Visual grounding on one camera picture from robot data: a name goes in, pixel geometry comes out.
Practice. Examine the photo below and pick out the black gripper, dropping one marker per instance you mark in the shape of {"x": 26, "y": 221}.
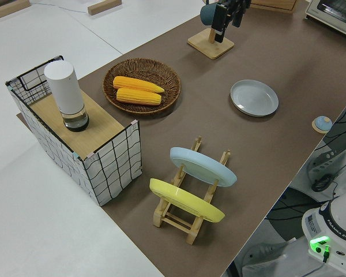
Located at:
{"x": 239, "y": 5}

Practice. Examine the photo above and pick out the gray plate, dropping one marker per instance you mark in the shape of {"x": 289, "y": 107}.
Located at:
{"x": 253, "y": 98}

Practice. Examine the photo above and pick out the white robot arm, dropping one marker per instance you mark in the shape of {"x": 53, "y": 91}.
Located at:
{"x": 334, "y": 231}

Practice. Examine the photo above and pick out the light blue plate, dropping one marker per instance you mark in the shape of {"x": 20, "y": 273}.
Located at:
{"x": 202, "y": 167}

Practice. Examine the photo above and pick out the yellow plate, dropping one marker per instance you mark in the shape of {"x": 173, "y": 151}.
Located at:
{"x": 184, "y": 199}

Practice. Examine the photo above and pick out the wooden plate rack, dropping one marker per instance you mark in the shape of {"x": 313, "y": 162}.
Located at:
{"x": 157, "y": 220}

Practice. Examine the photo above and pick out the teal mug yellow inside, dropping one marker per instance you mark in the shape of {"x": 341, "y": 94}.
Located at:
{"x": 207, "y": 14}

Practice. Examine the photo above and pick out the wooden mug stand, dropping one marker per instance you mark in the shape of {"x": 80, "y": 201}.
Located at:
{"x": 210, "y": 47}

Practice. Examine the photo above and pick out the wooden drawer box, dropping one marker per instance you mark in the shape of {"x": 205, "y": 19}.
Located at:
{"x": 276, "y": 5}

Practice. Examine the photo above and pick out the white toaster oven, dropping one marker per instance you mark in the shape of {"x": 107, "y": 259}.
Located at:
{"x": 328, "y": 14}

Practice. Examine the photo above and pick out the brown wicker basket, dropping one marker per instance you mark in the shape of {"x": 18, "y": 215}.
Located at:
{"x": 141, "y": 67}

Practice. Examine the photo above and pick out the yellow corn cob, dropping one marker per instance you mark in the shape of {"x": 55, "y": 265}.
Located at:
{"x": 135, "y": 83}
{"x": 138, "y": 96}

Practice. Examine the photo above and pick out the wooden block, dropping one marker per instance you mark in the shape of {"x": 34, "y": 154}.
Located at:
{"x": 5, "y": 10}
{"x": 103, "y": 7}

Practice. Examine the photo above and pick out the blue call bell wooden base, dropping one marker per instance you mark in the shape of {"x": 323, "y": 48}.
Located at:
{"x": 323, "y": 122}

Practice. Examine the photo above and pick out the brown table mat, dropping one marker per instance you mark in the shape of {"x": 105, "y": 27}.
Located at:
{"x": 248, "y": 158}

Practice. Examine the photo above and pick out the pink binder clip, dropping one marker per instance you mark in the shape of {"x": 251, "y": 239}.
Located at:
{"x": 134, "y": 124}
{"x": 91, "y": 156}

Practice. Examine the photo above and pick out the wooden basket lid board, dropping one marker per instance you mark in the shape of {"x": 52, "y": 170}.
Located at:
{"x": 98, "y": 127}

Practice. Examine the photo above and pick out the grey stand leg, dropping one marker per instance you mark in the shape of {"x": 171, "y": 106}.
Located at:
{"x": 325, "y": 164}
{"x": 265, "y": 256}

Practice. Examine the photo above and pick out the white cylinder bottle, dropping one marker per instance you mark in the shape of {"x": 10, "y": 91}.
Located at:
{"x": 64, "y": 86}

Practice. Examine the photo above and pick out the teal binder clip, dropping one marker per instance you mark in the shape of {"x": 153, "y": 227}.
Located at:
{"x": 75, "y": 155}
{"x": 8, "y": 85}

